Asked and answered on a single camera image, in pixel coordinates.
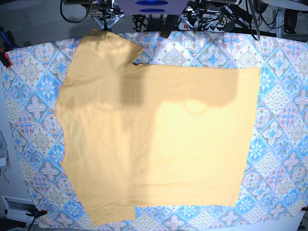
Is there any yellow T-shirt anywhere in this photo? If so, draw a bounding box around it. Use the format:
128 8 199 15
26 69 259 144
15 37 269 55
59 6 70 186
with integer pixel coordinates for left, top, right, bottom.
55 31 260 225

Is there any white power strip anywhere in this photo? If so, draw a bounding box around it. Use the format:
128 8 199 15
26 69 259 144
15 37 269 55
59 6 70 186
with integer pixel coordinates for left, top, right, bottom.
177 21 224 32

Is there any patterned blue tablecloth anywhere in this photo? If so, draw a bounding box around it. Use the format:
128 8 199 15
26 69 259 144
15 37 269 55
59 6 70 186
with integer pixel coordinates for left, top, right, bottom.
0 32 308 231

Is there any red clamp left upper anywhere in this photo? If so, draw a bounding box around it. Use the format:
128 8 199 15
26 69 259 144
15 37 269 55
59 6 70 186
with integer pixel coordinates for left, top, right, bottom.
0 48 12 68

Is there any white box left lower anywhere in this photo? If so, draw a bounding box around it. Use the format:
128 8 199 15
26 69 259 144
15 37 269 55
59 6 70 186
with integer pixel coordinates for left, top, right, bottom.
1 195 37 224

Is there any black mount post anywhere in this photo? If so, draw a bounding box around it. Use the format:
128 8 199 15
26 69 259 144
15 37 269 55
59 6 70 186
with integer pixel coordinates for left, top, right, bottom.
160 15 179 39

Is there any grey camera mount plate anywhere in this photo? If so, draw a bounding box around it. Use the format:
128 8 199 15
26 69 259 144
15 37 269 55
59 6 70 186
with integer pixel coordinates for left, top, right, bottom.
115 0 188 15

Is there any blue handled tool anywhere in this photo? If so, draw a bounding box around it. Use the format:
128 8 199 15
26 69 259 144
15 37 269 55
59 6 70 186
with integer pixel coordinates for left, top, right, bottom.
0 27 18 50

